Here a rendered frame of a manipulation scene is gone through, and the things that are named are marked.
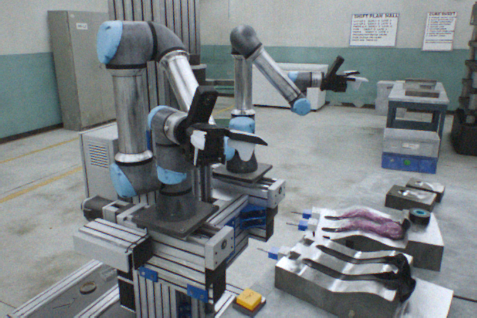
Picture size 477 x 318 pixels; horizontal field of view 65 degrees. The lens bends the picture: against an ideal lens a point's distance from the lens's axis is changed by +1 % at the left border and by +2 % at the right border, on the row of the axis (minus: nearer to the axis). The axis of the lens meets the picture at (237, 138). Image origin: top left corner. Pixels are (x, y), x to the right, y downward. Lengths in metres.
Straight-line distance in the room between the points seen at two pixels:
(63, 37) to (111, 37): 5.63
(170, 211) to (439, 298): 0.89
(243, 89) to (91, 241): 0.91
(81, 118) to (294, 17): 5.03
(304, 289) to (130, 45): 0.93
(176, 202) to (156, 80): 0.46
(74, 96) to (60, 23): 1.17
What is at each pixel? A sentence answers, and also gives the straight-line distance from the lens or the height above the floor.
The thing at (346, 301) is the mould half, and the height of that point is 0.87.
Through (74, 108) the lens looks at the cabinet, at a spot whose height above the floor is 0.40.
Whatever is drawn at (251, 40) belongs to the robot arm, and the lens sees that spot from 1.59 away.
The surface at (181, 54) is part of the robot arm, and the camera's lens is 1.13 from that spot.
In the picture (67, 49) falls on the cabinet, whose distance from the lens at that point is 6.69.
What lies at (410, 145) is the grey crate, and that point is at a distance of 4.90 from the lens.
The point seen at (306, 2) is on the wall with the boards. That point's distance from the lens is 8.78.
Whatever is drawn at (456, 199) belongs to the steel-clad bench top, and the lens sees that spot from 2.29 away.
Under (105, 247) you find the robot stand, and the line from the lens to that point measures 1.39.
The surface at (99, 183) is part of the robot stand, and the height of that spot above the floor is 1.02.
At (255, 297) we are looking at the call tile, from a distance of 1.29.
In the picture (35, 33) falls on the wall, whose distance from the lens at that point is 6.87.
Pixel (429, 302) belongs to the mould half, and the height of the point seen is 0.86.
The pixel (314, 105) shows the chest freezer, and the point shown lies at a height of 0.15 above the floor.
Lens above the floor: 1.66
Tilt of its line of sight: 16 degrees down
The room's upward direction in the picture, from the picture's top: straight up
